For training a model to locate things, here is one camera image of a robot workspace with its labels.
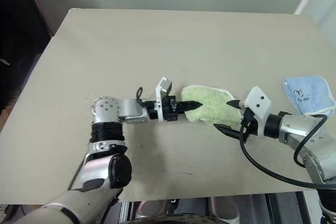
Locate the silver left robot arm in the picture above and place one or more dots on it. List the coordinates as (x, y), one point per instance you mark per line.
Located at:
(105, 166)

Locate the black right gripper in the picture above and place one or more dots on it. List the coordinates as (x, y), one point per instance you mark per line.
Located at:
(249, 124)

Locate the dark cabinet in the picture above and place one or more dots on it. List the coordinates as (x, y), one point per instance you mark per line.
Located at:
(18, 37)

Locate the grey rounded shape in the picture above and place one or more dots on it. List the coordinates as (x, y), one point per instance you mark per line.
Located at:
(152, 208)

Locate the dark metal table frame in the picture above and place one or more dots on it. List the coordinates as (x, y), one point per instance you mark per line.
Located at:
(284, 207)

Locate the folded blue towel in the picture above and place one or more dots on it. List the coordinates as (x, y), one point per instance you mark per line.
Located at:
(315, 87)

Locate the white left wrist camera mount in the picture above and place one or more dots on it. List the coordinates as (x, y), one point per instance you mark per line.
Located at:
(159, 98)

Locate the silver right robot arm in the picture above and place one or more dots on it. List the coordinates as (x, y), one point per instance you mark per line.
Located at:
(294, 127)

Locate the black upright bar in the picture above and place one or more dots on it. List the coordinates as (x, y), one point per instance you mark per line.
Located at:
(173, 205)

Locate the aluminium table frame post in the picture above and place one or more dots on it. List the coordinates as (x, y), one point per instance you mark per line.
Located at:
(126, 212)

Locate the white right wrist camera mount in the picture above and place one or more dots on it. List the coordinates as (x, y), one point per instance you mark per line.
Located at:
(258, 100)

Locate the green towel with white trim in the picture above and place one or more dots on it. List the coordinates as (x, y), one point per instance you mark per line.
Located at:
(210, 103)

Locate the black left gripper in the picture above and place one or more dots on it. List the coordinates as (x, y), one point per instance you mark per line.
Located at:
(170, 110)

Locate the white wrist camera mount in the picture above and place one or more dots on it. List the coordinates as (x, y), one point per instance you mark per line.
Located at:
(159, 98)
(258, 100)

